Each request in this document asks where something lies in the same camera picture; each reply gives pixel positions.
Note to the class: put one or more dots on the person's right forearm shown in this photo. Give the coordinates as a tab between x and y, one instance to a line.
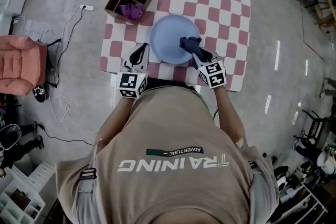
228	112

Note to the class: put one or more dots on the wooden divided box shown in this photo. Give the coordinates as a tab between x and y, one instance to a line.
115	5

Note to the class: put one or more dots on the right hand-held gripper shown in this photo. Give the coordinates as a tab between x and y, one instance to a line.
214	74

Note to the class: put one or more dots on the black white sneaker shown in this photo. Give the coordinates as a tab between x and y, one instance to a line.
40	93

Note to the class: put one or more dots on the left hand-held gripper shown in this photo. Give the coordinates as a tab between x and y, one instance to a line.
131	85

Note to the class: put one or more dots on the white power strip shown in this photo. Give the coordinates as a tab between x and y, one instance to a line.
87	8

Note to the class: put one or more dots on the dark blue cloth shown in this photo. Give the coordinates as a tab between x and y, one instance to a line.
190	44

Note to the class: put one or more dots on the person's left forearm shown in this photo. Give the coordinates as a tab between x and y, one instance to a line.
120	115

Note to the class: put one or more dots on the grey round appliance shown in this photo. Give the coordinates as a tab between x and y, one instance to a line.
10	136

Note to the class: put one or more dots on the pink cushioned armchair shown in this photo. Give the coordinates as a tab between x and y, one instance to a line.
18	65

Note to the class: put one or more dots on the purple cloth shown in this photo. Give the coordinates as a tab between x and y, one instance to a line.
130	11

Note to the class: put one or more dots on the pink white checkered tablecloth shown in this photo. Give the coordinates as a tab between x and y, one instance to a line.
223	34

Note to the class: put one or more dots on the big blue plate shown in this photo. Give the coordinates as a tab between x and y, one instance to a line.
168	39

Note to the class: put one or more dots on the white cardboard box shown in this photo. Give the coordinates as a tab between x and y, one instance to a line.
11	2

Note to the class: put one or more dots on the person's beige shirt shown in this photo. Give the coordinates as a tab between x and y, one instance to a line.
170	186

